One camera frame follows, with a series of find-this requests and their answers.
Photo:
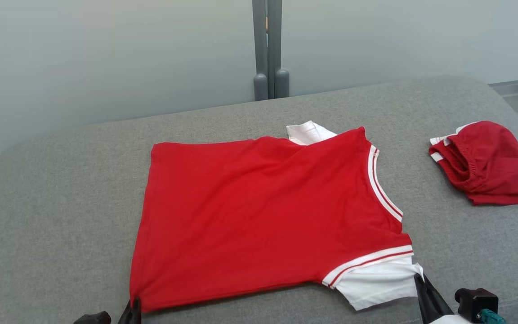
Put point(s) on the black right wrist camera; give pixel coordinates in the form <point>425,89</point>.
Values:
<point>475,301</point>

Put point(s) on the red white-sleeved Bulls t-shirt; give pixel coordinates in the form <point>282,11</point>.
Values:
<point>259,216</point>

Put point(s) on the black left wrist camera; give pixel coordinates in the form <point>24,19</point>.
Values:
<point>92,318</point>

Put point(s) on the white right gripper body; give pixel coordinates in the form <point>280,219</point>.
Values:
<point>450,321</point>

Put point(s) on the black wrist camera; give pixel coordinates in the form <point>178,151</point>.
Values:
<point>92,318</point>
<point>475,301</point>

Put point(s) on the grey metal partition post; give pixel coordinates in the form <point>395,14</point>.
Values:
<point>270,45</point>

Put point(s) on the red Bulls 23 shorts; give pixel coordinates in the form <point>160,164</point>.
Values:
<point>488,166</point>

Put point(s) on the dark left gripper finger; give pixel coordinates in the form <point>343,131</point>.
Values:
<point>136,312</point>
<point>127,315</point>

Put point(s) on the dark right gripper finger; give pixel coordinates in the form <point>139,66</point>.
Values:
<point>424,306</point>
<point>440,308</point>

